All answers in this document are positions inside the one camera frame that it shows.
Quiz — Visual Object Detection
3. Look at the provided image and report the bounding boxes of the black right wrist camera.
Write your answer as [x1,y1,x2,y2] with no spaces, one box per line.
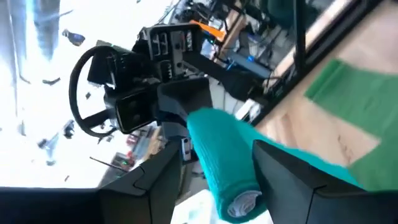
[114,88,158,135]

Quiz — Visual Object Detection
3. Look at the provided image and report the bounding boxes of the flat green bandage strip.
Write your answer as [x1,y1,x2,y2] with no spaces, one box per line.
[303,58,398,192]

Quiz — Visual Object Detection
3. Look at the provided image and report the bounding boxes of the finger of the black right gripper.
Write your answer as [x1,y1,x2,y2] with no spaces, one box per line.
[160,121,191,141]
[156,77,215,125]

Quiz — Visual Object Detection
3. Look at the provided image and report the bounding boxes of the green bandage with white core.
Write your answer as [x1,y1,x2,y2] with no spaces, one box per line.
[185,107,363,224]

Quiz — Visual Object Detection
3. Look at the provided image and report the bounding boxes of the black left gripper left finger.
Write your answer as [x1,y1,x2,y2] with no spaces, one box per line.
[0,141,183,224]

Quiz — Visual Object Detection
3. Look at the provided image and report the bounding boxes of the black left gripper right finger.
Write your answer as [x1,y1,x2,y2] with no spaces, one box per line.
[251,139,398,224]

